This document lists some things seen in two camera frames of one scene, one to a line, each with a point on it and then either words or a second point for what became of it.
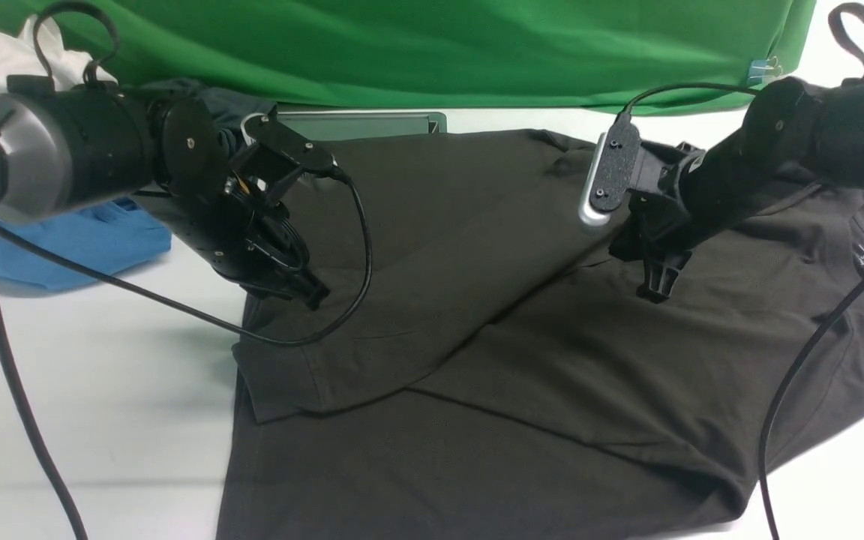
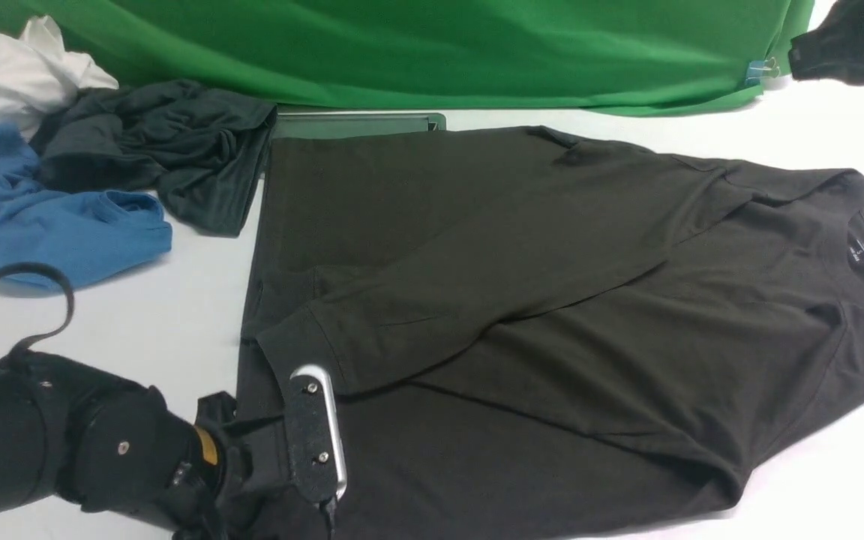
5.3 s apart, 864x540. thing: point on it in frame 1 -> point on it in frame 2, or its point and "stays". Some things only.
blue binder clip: (762, 68) stays
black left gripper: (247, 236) -> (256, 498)
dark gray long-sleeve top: (484, 367) stays
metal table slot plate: (330, 124) stays
